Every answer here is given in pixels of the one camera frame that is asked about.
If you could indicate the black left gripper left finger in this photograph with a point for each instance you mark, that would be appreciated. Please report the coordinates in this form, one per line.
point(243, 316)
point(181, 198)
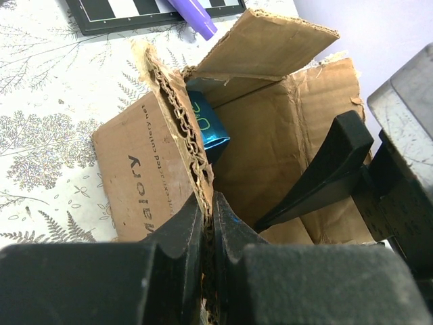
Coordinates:
point(154, 281)

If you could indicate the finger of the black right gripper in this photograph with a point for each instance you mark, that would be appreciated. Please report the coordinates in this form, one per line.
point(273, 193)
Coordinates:
point(332, 174)

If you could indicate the blue green product box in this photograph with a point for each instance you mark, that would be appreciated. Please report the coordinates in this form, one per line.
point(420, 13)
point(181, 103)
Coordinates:
point(214, 135)

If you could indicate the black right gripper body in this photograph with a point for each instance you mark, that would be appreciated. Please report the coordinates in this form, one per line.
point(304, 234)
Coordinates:
point(395, 207)

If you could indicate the brown cardboard express box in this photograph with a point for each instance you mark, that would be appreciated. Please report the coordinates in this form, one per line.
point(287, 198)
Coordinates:
point(277, 111)

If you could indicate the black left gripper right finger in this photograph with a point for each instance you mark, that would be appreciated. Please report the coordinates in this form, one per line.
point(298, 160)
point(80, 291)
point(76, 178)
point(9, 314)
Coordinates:
point(262, 283)

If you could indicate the purple toy microphone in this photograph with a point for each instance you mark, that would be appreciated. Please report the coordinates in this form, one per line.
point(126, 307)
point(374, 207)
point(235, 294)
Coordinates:
point(196, 16)

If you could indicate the black white chessboard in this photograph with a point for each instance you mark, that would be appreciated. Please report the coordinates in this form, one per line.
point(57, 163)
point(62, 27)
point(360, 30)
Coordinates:
point(96, 17)

